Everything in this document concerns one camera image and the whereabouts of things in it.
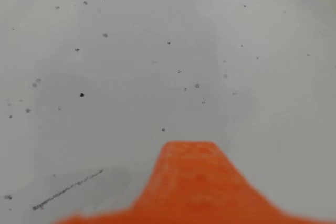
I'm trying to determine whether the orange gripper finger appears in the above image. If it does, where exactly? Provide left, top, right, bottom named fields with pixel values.
left=51, top=140, right=336, bottom=224

